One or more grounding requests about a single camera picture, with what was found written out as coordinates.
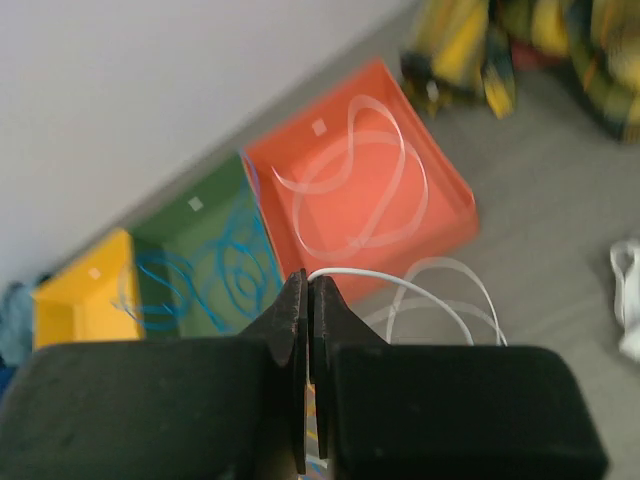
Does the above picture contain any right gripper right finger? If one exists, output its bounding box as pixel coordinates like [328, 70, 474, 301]
[308, 275, 609, 479]

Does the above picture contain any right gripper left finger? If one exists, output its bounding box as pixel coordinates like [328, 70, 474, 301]
[1, 271, 308, 479]

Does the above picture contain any short white cable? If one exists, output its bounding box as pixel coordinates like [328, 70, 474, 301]
[271, 94, 431, 261]
[307, 257, 509, 347]

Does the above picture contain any yellow plastic bin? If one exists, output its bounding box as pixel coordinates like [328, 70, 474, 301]
[32, 229, 144, 349]

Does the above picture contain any green plastic bin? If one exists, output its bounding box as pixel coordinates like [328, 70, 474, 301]
[130, 154, 282, 338]

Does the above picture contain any blue plaid cloth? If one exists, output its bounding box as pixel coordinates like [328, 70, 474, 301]
[0, 367, 16, 398]

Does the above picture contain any red plastic bin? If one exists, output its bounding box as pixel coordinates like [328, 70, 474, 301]
[245, 60, 478, 276]

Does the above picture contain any light blue cloth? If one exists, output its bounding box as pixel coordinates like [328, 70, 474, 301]
[1, 282, 36, 367]

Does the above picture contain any black white striped cloth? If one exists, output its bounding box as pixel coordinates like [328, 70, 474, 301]
[610, 238, 639, 363]

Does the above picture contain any yellow plaid shirt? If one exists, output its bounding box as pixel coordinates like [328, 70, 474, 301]
[400, 1, 639, 143]

